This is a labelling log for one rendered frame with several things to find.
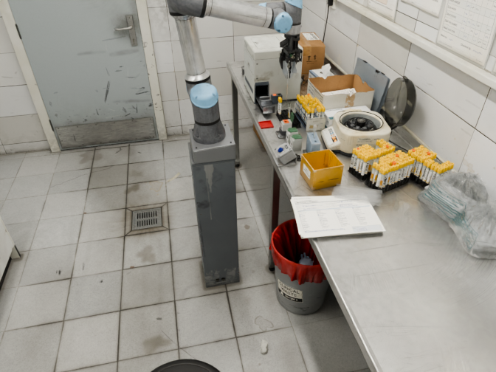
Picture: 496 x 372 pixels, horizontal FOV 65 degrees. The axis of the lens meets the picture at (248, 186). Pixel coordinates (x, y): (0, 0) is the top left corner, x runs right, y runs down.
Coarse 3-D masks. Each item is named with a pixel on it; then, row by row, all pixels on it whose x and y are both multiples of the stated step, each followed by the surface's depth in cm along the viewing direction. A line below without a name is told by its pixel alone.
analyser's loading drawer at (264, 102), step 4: (256, 96) 224; (260, 96) 224; (264, 96) 224; (268, 96) 217; (260, 100) 217; (264, 100) 213; (268, 100) 213; (260, 104) 216; (264, 104) 214; (268, 104) 215; (264, 108) 209; (268, 108) 210; (272, 108) 210; (264, 112) 211; (268, 112) 211; (272, 112) 212
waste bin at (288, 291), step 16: (288, 224) 211; (272, 240) 199; (288, 240) 210; (304, 240) 217; (272, 256) 204; (288, 256) 214; (288, 272) 193; (304, 272) 187; (320, 272) 188; (288, 288) 202; (304, 288) 197; (320, 288) 200; (288, 304) 212; (304, 304) 207; (320, 304) 214
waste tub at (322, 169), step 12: (312, 156) 166; (324, 156) 168; (336, 156) 162; (300, 168) 168; (312, 168) 155; (324, 168) 155; (336, 168) 157; (312, 180) 158; (324, 180) 159; (336, 180) 161
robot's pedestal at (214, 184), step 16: (192, 160) 180; (224, 160) 180; (192, 176) 197; (208, 176) 183; (224, 176) 185; (208, 192) 189; (224, 192) 191; (208, 208) 195; (224, 208) 197; (208, 224) 201; (224, 224) 203; (208, 240) 208; (224, 240) 210; (208, 256) 215; (224, 256) 217; (208, 272) 223; (224, 272) 225
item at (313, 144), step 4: (312, 132) 178; (308, 136) 177; (312, 136) 176; (316, 136) 176; (308, 140) 178; (312, 140) 173; (316, 140) 173; (308, 144) 178; (312, 144) 171; (316, 144) 171; (308, 148) 178; (312, 148) 172; (316, 148) 172; (304, 152) 182; (308, 152) 179
